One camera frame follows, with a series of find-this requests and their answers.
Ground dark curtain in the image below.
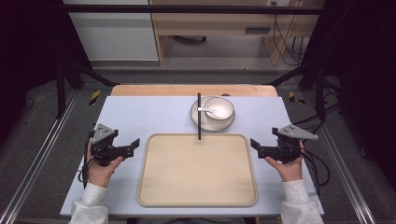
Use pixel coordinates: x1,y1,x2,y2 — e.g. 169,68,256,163
0,0,93,138
298,0,396,183

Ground beige rectangular tray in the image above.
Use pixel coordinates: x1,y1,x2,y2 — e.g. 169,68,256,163
136,133,259,208

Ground person's right hand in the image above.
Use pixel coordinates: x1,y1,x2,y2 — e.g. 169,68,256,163
264,140,305,183

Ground white ceramic spoon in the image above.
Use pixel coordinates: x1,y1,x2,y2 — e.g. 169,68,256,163
197,105,228,120

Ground black horizontal frame bar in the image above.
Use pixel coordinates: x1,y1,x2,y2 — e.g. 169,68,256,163
62,4,325,16

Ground black metal stand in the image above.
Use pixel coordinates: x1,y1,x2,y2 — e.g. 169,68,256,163
55,59,120,119
268,60,327,123

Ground white bowl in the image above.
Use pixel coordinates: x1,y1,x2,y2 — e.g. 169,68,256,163
204,96,235,121

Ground white round plate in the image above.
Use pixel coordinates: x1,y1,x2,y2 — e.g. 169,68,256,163
190,95,236,133

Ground black hanging cables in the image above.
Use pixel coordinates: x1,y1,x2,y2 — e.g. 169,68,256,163
271,1,307,67

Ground white cabinet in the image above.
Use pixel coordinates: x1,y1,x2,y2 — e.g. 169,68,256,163
63,0,160,62

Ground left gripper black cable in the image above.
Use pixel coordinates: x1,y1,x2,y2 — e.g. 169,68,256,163
77,130,95,190

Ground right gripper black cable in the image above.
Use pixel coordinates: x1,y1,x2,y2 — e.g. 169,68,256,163
299,139,332,197

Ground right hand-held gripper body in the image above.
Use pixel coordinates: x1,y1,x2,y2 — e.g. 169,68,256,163
267,123,319,164

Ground black chopstick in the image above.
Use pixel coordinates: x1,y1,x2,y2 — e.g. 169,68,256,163
196,92,203,141

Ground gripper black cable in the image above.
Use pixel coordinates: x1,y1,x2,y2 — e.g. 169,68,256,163
77,130,95,190
299,139,332,197

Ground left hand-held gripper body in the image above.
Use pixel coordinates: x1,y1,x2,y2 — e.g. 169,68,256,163
89,123,127,167

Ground aluminium floor rail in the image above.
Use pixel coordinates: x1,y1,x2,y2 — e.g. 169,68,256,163
0,90,80,224
303,91,377,224

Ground wooden table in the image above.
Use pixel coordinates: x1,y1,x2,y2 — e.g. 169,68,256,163
110,84,279,97

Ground light wooden desk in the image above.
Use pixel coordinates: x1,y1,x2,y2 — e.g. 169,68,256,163
148,0,325,67

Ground yellow black floor tape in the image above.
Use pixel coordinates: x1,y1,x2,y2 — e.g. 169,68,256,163
288,91,306,105
88,89,102,106

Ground person's left hand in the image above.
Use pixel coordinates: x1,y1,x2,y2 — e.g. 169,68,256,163
87,139,124,189

